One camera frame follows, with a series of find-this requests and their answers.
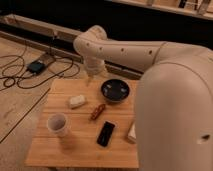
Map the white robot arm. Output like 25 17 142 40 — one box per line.
74 25 213 171

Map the white rectangular block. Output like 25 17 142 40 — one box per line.
69 95 86 109

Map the black bowl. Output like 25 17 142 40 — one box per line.
100 79 130 103

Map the red brown snack bar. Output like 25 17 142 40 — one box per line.
90 104 106 120

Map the wooden table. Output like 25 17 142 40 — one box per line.
26 79 138 169

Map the blue power box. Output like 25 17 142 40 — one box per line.
27 61 45 74

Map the white paper cup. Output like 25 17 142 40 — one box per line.
46 113 68 137

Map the black smartphone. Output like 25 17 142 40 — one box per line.
97 121 115 147

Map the white bottle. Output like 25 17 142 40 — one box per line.
127 124 136 143

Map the black floor cable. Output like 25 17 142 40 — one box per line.
0 39 81 91

